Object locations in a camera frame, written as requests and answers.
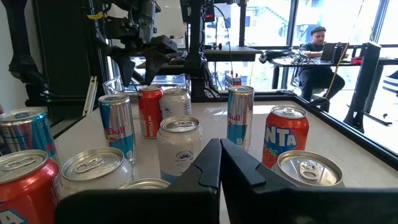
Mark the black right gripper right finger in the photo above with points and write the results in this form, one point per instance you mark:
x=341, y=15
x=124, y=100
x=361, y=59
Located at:
x=280, y=205

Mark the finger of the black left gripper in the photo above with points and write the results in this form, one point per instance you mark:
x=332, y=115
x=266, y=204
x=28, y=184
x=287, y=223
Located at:
x=154, y=65
x=127, y=70

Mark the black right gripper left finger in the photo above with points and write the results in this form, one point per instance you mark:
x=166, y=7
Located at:
x=186, y=202

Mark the white blue Spindrift can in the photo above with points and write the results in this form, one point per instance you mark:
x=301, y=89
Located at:
x=178, y=149
x=93, y=180
x=308, y=169
x=177, y=104

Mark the blue silver Red Bull can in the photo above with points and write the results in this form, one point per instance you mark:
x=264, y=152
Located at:
x=118, y=130
x=31, y=133
x=240, y=121

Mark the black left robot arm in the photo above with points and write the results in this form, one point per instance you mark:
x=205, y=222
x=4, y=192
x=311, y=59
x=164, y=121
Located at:
x=146, y=18

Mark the white metal bar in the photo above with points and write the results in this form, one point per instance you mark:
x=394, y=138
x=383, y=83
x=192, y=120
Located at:
x=90, y=96

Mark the black tall panel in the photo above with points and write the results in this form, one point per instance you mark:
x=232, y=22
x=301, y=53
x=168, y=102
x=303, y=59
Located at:
x=68, y=56

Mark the black flat desk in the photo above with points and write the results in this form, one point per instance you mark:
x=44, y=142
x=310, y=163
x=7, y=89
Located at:
x=233, y=53

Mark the dark office desk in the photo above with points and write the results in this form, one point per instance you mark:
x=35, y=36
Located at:
x=286, y=62

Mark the person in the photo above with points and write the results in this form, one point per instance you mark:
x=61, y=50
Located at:
x=317, y=77

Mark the black tapered stand leg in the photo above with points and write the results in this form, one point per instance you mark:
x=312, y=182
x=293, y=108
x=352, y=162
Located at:
x=363, y=87

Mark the grey laptop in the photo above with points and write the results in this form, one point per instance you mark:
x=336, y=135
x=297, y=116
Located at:
x=326, y=51

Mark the black bottle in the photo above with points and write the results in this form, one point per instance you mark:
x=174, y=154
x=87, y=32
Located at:
x=337, y=53

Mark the black rig post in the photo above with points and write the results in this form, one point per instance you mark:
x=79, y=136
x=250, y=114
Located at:
x=196, y=62

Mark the black frame clamp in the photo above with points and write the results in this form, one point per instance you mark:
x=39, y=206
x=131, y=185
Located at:
x=319, y=104

